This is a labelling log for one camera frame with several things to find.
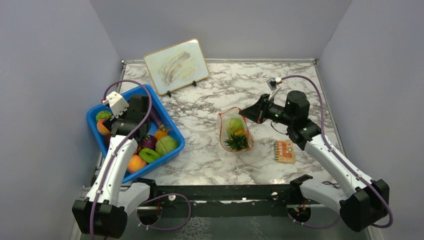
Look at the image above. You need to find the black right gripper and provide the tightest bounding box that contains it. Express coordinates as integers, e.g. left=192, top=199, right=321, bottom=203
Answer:
left=239, top=93, right=295, bottom=127

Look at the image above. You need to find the clear orange-zip bag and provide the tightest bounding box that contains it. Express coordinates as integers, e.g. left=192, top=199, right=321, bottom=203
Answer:
left=216, top=106, right=254, bottom=153

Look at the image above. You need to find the toy pineapple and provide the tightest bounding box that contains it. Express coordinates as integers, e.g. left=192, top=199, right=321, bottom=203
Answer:
left=224, top=129, right=249, bottom=152

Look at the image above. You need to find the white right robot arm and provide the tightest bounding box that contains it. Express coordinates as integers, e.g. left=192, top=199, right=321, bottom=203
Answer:
left=239, top=90, right=394, bottom=232

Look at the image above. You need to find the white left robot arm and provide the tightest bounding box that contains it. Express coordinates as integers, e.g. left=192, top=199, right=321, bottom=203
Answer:
left=72, top=94, right=157, bottom=239

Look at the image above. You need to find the purple toy cabbage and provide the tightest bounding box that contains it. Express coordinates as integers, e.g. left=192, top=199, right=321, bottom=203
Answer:
left=140, top=135, right=158, bottom=150

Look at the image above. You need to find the green toy starfruit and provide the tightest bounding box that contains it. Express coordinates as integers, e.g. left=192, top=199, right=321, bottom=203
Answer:
left=138, top=148, right=161, bottom=164

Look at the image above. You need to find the orange toy peach front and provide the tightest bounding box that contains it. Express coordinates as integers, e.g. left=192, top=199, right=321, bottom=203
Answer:
left=127, top=154, right=147, bottom=174

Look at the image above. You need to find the blue plastic basket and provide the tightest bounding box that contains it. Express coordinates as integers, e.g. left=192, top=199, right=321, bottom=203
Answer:
left=86, top=84, right=185, bottom=184

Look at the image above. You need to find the small green toy cabbage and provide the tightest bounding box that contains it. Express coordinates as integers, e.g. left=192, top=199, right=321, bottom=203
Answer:
left=95, top=110, right=112, bottom=122

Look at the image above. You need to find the small orange notebook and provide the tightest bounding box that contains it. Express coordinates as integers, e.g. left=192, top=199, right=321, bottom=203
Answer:
left=274, top=140, right=296, bottom=164

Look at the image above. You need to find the white drawing board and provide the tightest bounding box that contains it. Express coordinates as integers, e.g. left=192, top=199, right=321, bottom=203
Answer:
left=143, top=38, right=210, bottom=95

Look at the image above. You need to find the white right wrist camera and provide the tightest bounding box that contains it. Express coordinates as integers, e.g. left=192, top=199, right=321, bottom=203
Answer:
left=266, top=77, right=283, bottom=101

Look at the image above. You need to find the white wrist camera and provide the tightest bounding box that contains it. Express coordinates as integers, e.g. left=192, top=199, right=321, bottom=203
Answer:
left=266, top=77, right=283, bottom=101
left=101, top=91, right=129, bottom=119

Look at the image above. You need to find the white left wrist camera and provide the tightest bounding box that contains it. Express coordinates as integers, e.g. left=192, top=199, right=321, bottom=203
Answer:
left=101, top=91, right=129, bottom=119

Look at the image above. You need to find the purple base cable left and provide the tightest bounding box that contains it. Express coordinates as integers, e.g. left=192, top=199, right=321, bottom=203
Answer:
left=136, top=193, right=192, bottom=232

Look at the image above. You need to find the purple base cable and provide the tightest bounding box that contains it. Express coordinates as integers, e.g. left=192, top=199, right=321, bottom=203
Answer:
left=136, top=193, right=192, bottom=232
left=286, top=180, right=342, bottom=230

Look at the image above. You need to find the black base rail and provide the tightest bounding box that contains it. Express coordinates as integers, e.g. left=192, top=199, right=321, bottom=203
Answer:
left=131, top=178, right=318, bottom=222

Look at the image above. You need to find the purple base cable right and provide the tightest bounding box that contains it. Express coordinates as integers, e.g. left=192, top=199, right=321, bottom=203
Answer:
left=286, top=180, right=342, bottom=230

